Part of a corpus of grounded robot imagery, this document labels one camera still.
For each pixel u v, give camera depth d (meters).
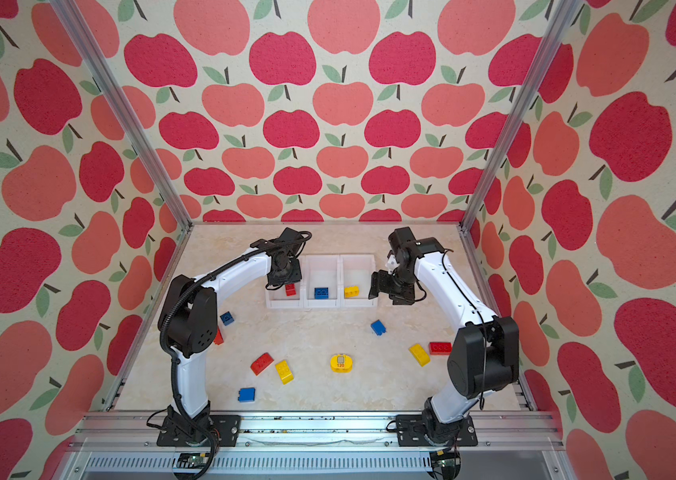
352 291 0.98
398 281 0.71
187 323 0.52
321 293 0.98
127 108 0.88
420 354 0.86
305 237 0.81
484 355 0.45
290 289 0.98
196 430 0.65
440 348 0.86
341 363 0.83
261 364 0.84
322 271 1.07
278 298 1.00
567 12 0.69
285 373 0.83
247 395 0.81
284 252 0.73
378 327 0.93
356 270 1.05
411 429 0.74
